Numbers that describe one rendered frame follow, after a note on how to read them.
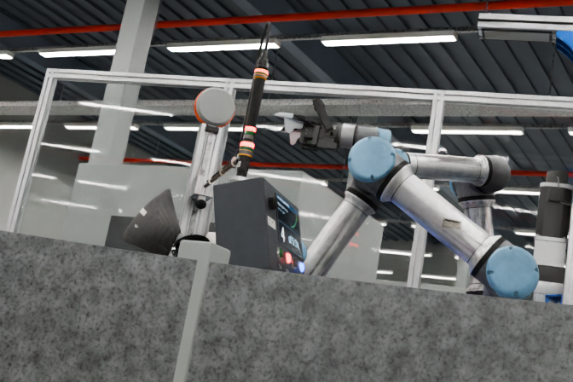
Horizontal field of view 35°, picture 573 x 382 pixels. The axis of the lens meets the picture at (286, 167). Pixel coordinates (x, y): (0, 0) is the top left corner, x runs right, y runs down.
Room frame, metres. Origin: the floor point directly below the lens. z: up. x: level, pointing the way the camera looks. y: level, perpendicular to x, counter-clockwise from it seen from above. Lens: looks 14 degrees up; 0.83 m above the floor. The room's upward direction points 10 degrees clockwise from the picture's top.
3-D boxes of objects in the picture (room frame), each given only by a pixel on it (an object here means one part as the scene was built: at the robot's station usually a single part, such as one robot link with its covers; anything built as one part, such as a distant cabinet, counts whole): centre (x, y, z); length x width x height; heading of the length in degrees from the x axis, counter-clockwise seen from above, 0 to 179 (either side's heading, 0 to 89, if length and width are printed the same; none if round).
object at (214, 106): (3.37, 0.32, 1.88); 0.17 x 0.15 x 0.16; 70
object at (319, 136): (2.64, -0.08, 1.63); 0.12 x 0.08 x 0.09; 80
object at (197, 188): (3.28, 0.29, 1.54); 0.10 x 0.07 x 0.08; 15
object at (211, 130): (3.33, 0.31, 1.48); 0.05 x 0.03 x 0.62; 105
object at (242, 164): (2.68, 0.13, 1.65); 0.04 x 0.04 x 0.46
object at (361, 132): (2.62, -0.24, 1.63); 0.11 x 0.08 x 0.09; 80
